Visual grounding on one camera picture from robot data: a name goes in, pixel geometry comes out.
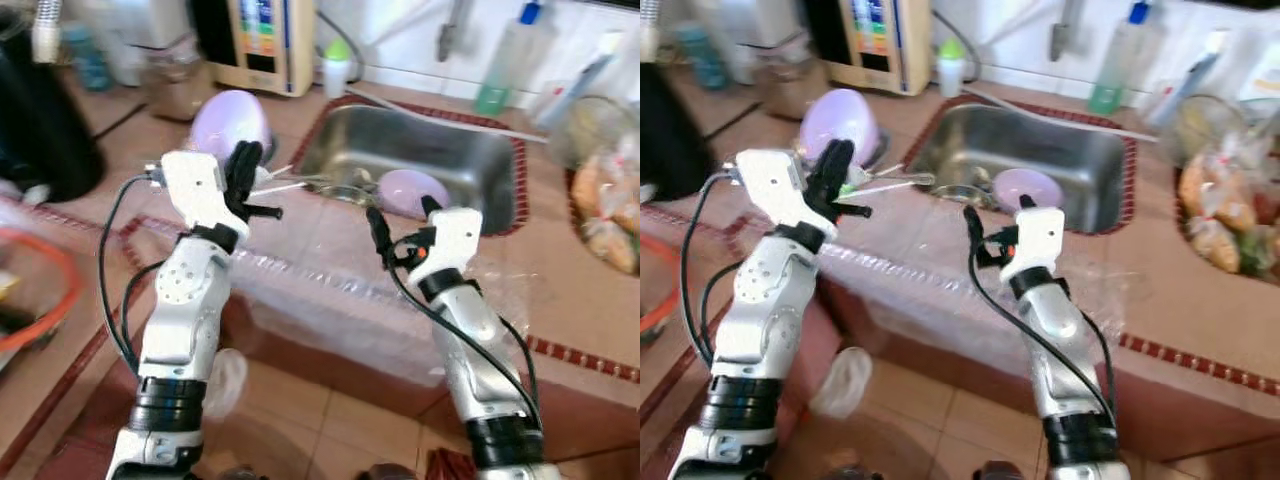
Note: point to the crumpled white plastic bag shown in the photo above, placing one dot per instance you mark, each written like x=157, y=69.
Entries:
x=228, y=385
x=842, y=385

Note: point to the metal spoon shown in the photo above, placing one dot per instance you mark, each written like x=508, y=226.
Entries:
x=305, y=184
x=900, y=183

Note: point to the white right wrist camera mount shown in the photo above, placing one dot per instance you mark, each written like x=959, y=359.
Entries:
x=1035, y=240
x=450, y=240

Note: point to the clear bag of vegetables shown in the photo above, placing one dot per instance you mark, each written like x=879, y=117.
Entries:
x=605, y=215
x=1225, y=215

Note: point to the cream water ionizer appliance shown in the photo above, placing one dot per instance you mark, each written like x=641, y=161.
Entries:
x=265, y=45
x=880, y=45

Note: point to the green dish soap bottle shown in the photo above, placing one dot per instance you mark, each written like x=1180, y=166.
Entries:
x=500, y=80
x=1110, y=80

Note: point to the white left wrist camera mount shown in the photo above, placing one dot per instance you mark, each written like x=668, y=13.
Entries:
x=770, y=185
x=195, y=185

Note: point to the grey wall tap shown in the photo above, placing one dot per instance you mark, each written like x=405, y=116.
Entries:
x=455, y=35
x=1065, y=35

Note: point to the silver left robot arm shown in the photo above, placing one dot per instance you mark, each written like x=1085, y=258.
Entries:
x=180, y=300
x=760, y=310

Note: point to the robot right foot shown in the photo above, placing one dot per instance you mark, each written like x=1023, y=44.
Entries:
x=1005, y=471
x=390, y=472

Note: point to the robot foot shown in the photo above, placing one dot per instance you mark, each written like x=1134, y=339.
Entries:
x=850, y=473
x=390, y=472
x=1005, y=471
x=238, y=473

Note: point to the clear bubble wrap sheet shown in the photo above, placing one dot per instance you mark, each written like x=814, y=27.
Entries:
x=330, y=300
x=920, y=290

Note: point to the metal mesh strainer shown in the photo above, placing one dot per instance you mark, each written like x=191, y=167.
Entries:
x=1200, y=125
x=595, y=130

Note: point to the purple plastic bowl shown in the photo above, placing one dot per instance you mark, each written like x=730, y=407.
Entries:
x=228, y=122
x=410, y=190
x=1025, y=185
x=838, y=120

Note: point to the black electric kettle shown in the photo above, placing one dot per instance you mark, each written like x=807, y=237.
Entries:
x=40, y=130
x=670, y=150

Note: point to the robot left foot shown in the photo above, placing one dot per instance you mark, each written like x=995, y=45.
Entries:
x=238, y=473
x=850, y=473

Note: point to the stainless steel sink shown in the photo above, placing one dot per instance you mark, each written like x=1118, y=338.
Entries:
x=1030, y=145
x=420, y=145

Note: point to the white and grey package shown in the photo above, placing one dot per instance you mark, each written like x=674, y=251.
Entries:
x=1190, y=80
x=580, y=85

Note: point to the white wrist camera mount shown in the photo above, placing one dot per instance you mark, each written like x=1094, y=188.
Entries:
x=450, y=240
x=195, y=185
x=1035, y=240
x=770, y=185

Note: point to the white bottle green cap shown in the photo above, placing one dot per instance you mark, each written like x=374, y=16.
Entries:
x=337, y=72
x=951, y=72

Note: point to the teal plastic bottle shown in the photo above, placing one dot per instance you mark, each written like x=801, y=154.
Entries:
x=88, y=60
x=703, y=60

